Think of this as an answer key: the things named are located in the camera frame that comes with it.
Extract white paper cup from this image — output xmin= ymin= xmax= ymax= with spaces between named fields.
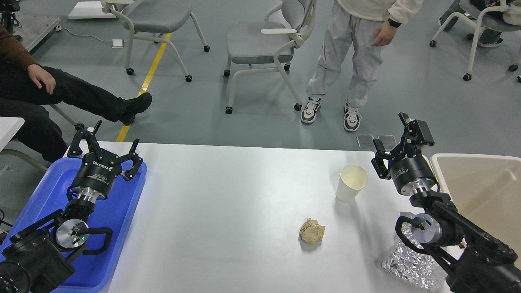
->
xmin=335 ymin=164 xmax=368 ymax=203

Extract white floor socket box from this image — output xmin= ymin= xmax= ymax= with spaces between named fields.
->
xmin=112 ymin=39 xmax=124 ymax=48

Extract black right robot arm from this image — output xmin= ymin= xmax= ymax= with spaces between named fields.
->
xmin=371 ymin=112 xmax=521 ymax=293

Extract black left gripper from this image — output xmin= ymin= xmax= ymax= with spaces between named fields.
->
xmin=67 ymin=120 xmax=144 ymax=200

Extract metal floor plate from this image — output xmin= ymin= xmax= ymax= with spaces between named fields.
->
xmin=356 ymin=135 xmax=374 ymax=149
xmin=377 ymin=135 xmax=398 ymax=149

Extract grey office chair left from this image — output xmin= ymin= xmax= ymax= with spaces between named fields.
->
xmin=101 ymin=0 xmax=210 ymax=82

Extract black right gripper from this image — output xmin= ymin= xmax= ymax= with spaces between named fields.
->
xmin=371 ymin=112 xmax=437 ymax=195

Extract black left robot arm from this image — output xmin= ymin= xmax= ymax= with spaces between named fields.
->
xmin=1 ymin=121 xmax=143 ymax=293

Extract beige plastic bin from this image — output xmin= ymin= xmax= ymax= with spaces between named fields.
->
xmin=430 ymin=153 xmax=521 ymax=254

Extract white floor cable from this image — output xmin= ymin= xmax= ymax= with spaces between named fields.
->
xmin=55 ymin=25 xmax=113 ymax=44

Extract metal floor plate right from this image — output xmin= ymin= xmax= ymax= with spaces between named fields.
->
xmin=377 ymin=135 xmax=398 ymax=149

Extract blue plastic tray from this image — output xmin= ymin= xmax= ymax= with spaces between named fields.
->
xmin=0 ymin=157 xmax=148 ymax=293

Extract grey office chair right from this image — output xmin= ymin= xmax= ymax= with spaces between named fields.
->
xmin=429 ymin=0 xmax=520 ymax=81

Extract crumpled brown paper ball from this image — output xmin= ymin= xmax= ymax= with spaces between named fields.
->
xmin=299 ymin=218 xmax=326 ymax=245

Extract grey office chair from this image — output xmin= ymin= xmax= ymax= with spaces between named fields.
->
xmin=101 ymin=0 xmax=210 ymax=82
xmin=223 ymin=0 xmax=316 ymax=114
xmin=429 ymin=0 xmax=520 ymax=81

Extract seated person dark clothes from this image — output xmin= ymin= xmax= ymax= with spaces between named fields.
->
xmin=0 ymin=28 xmax=152 ymax=163

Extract white side table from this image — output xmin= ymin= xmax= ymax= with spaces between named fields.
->
xmin=0 ymin=116 xmax=24 ymax=151

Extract grey office chair middle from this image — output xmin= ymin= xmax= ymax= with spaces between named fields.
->
xmin=223 ymin=0 xmax=316 ymax=114

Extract standing person grey trousers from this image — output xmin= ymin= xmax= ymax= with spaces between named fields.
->
xmin=301 ymin=0 xmax=423 ymax=132

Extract metal floor plate left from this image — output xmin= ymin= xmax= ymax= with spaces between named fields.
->
xmin=356 ymin=135 xmax=374 ymax=149

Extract silver foil bag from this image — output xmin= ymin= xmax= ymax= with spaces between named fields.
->
xmin=380 ymin=235 xmax=448 ymax=293

